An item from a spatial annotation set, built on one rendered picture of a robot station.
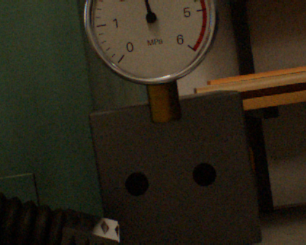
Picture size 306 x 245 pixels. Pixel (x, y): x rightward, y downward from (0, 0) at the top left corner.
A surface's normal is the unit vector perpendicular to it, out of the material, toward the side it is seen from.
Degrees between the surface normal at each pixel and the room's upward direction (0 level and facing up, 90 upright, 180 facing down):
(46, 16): 90
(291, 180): 90
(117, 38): 90
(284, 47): 90
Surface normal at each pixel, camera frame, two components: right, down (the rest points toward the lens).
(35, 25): -0.02, 0.06
